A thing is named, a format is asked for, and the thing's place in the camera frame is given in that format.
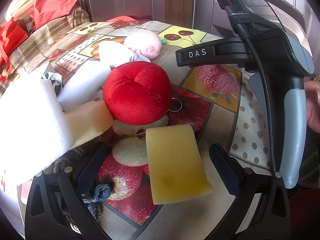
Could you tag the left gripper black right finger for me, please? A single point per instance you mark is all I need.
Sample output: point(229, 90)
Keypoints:
point(271, 219)

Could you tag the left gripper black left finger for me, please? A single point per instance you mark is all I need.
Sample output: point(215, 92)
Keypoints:
point(55, 209)

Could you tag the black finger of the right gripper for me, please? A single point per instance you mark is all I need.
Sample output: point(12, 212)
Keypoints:
point(222, 51)

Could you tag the thick white foam slab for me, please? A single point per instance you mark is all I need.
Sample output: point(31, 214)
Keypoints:
point(34, 130)

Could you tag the pink fluffy pouch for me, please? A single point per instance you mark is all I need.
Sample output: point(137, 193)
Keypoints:
point(144, 42)

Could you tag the cream hexagonal sponge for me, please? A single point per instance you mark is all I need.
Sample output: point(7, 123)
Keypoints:
point(88, 121)

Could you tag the yellow green scouring sponge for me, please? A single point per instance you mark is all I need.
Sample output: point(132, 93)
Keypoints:
point(176, 169)

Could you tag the red plush ball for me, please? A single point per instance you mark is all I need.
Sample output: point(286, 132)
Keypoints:
point(138, 93)

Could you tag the black white cow-print cloth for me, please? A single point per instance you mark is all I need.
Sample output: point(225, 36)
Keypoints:
point(56, 81)

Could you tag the white foam block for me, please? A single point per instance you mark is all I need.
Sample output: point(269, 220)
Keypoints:
point(83, 84)

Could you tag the person's right hand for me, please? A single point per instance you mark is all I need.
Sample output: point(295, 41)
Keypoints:
point(312, 104)

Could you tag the fruit pattern tablecloth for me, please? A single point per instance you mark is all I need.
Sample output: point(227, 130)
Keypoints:
point(235, 122)

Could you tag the plaid covered bench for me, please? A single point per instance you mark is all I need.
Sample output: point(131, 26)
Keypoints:
point(41, 39)

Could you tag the red tote bag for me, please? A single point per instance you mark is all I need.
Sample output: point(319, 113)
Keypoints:
point(12, 35)

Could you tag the red paper bag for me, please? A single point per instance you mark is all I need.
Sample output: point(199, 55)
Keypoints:
point(47, 10)

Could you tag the cream foam roll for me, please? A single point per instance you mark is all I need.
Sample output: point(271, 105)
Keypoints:
point(19, 10)

